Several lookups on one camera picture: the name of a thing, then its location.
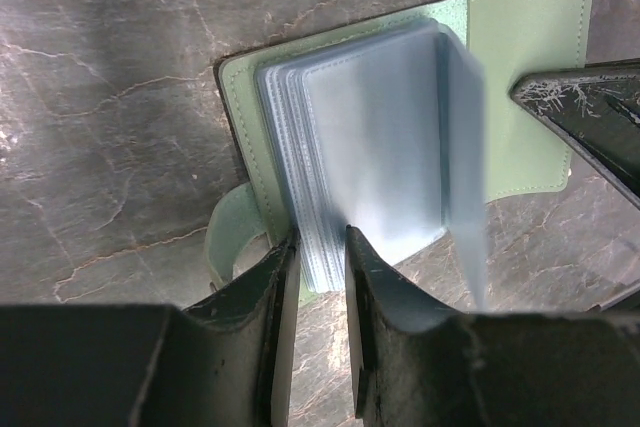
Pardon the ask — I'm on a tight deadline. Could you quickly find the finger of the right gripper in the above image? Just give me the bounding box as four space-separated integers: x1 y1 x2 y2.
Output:
510 59 640 207

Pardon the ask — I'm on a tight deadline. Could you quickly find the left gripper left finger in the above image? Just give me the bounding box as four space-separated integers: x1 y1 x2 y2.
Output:
1 239 300 426

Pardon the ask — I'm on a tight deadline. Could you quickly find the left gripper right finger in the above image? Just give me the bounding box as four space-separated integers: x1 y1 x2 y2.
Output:
345 227 639 426

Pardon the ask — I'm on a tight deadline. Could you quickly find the green card holder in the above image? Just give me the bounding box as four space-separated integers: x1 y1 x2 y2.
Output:
205 0 592 308

